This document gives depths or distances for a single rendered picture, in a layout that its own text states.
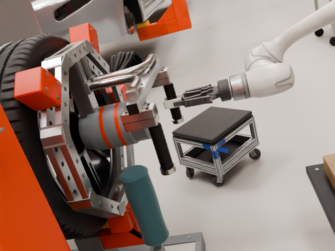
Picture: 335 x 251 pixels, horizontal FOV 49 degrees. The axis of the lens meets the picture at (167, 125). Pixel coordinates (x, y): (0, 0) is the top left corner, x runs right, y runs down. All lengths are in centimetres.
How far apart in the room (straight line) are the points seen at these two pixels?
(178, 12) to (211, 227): 319
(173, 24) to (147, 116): 379
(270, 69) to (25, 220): 87
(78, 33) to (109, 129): 36
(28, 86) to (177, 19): 386
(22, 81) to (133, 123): 28
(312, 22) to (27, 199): 100
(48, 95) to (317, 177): 118
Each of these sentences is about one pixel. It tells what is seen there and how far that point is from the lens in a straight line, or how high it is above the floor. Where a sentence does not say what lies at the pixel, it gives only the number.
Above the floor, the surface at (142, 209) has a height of 63.
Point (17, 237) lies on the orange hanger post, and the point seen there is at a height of 92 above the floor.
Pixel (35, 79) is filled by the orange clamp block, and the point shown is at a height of 110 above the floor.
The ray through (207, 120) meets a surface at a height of 34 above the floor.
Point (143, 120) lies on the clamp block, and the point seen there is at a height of 92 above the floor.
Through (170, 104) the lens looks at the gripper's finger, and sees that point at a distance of 128.
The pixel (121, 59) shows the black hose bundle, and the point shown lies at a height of 103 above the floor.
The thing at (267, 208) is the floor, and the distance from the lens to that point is 203.
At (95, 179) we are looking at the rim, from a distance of 132.
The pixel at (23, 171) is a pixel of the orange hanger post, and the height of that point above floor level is 100.
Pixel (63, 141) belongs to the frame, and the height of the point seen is 94.
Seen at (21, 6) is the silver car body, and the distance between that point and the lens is 198.
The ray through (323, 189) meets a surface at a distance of 161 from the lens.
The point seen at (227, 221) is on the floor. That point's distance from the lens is 199.
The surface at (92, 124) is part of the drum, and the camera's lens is 114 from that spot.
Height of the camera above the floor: 125
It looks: 22 degrees down
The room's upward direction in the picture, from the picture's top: 17 degrees counter-clockwise
